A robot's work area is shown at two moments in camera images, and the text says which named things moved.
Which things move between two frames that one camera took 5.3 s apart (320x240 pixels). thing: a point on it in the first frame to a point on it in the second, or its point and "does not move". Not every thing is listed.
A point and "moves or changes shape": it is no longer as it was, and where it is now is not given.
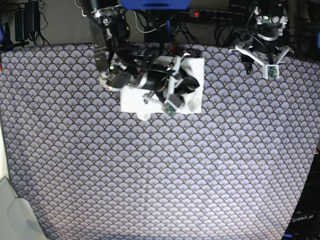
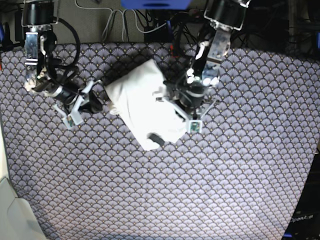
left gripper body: [153, 77] to [68, 92]
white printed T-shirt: [181, 102] moves or changes shape
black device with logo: [304, 223] does not move
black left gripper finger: [188, 84] to [93, 106]
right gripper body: [264, 44] to [188, 94]
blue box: [155, 4] does not move
